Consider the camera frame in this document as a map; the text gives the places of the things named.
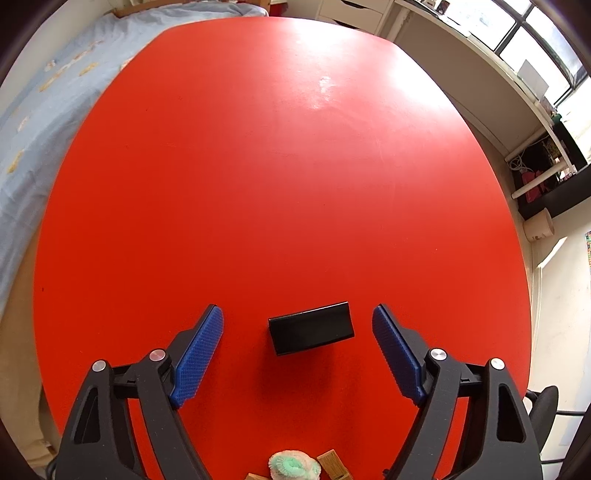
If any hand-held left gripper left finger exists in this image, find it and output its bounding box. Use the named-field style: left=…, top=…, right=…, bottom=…
left=54, top=304, right=224, bottom=480

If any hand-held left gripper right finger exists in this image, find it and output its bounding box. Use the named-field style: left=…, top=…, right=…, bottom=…
left=372, top=304, right=543, bottom=480

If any black plastic holder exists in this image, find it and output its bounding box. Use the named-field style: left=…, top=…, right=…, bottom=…
left=268, top=302, right=356, bottom=356

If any green white fluffy ball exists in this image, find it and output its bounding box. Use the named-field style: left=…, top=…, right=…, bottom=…
left=269, top=450, right=322, bottom=480

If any black office chair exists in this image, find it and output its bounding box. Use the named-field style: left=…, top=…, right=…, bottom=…
left=523, top=385, right=591, bottom=462

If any beige cylinder bin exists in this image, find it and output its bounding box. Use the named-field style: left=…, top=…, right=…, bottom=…
left=523, top=207, right=556, bottom=241

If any white desk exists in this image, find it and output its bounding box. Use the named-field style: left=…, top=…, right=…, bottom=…
left=376, top=0, right=576, bottom=200

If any white board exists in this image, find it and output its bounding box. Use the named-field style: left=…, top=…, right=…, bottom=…
left=516, top=59, right=551, bottom=94

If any white drawer unit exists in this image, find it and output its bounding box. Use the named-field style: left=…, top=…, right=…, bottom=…
left=316, top=0, right=396, bottom=36

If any black framed window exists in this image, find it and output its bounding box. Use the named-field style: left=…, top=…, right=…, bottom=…
left=442, top=0, right=591, bottom=158

